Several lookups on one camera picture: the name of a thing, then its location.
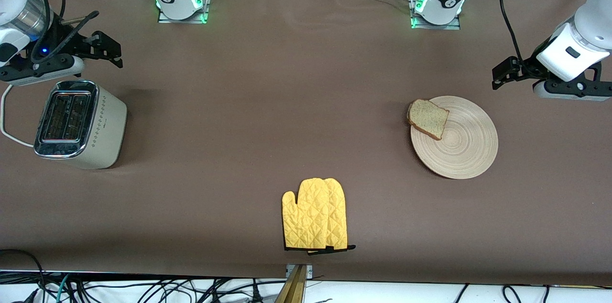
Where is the round wooden plate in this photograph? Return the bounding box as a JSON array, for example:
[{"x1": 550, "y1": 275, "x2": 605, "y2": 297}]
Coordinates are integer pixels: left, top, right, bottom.
[{"x1": 410, "y1": 96, "x2": 499, "y2": 180}]

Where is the brown bread slice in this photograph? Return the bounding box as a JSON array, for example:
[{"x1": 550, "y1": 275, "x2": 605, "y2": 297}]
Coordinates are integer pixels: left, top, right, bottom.
[{"x1": 407, "y1": 99, "x2": 450, "y2": 141}]

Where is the cream and chrome toaster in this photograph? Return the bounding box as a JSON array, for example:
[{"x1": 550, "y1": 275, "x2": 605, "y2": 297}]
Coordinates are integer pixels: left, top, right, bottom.
[{"x1": 33, "y1": 79, "x2": 128, "y2": 170}]

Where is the brown table cover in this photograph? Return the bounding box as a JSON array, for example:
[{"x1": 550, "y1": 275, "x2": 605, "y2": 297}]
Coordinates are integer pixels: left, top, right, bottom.
[{"x1": 0, "y1": 0, "x2": 612, "y2": 287}]

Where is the yellow quilted oven mitt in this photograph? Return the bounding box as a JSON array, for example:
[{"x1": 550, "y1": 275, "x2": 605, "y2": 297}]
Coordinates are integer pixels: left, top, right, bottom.
[
  {"x1": 323, "y1": 178, "x2": 357, "y2": 253},
  {"x1": 282, "y1": 178, "x2": 341, "y2": 251}
]

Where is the brass coloured metal profile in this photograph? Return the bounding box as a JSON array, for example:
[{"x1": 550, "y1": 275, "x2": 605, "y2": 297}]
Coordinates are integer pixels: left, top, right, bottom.
[{"x1": 275, "y1": 264, "x2": 309, "y2": 303}]

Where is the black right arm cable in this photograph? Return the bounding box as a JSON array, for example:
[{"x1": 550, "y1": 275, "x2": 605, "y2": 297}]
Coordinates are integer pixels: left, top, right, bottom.
[{"x1": 14, "y1": 0, "x2": 101, "y2": 65}]

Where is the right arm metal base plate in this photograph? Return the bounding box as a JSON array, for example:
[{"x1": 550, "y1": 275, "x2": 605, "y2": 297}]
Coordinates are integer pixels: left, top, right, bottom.
[{"x1": 158, "y1": 0, "x2": 211, "y2": 24}]

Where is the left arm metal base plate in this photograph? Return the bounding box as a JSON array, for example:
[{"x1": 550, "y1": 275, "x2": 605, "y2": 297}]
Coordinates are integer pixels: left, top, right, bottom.
[{"x1": 409, "y1": 0, "x2": 462, "y2": 31}]

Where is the thick black looping cable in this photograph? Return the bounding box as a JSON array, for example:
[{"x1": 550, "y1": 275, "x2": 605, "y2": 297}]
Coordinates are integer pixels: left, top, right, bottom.
[{"x1": 0, "y1": 248, "x2": 46, "y2": 303}]

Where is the teal cable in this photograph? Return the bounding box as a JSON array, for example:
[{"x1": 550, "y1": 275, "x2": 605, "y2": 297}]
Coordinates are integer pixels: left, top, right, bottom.
[{"x1": 53, "y1": 273, "x2": 71, "y2": 303}]

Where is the black floor cable tangle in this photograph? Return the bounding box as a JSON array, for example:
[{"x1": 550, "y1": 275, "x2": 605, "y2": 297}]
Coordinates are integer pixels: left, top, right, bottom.
[{"x1": 72, "y1": 277, "x2": 273, "y2": 303}]

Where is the silver metal bracket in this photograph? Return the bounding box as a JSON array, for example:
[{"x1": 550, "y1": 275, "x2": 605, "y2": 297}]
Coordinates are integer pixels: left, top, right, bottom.
[{"x1": 286, "y1": 264, "x2": 314, "y2": 279}]

